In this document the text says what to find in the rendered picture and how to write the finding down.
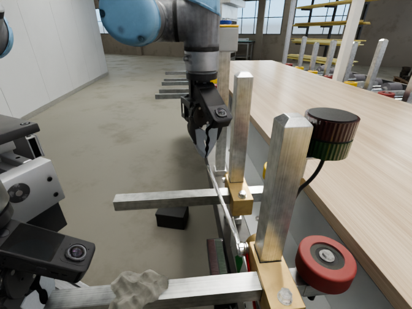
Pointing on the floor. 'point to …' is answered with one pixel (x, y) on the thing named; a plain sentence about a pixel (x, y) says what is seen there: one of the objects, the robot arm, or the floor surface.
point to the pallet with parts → (403, 75)
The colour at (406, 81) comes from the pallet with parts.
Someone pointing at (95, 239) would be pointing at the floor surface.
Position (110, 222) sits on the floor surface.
